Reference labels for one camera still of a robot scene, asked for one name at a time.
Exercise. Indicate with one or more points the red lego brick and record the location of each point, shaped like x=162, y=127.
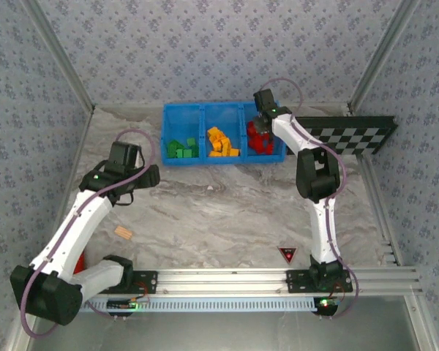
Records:
x=269, y=147
x=254, y=140
x=251, y=128
x=258, y=147

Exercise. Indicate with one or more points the long green lego brick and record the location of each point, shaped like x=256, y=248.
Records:
x=180, y=150
x=172, y=145
x=171, y=153

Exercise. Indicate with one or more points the orange lego brick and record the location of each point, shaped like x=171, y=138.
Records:
x=215, y=153
x=216, y=145
x=213, y=131
x=225, y=139
x=234, y=152

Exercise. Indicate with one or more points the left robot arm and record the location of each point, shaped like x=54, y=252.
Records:
x=73, y=230

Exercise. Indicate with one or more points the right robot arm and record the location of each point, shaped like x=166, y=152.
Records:
x=323, y=230

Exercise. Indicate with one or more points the small tan wooden block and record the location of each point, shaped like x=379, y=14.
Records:
x=123, y=233

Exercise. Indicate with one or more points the blue three-compartment plastic bin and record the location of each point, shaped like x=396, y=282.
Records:
x=183, y=117

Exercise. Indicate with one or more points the black and grey checkerboard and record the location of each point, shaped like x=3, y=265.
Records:
x=351, y=137

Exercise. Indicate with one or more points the black and red triangle marker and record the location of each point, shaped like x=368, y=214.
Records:
x=287, y=253

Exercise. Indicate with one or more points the aluminium front leg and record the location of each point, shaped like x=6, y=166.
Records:
x=420, y=325
x=16, y=342

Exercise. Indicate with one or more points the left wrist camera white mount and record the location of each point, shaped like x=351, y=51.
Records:
x=138, y=155

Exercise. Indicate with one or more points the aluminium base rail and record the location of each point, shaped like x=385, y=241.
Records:
x=223, y=279

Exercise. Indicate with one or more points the aluminium corner post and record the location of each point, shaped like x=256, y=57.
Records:
x=382, y=55
x=60, y=55

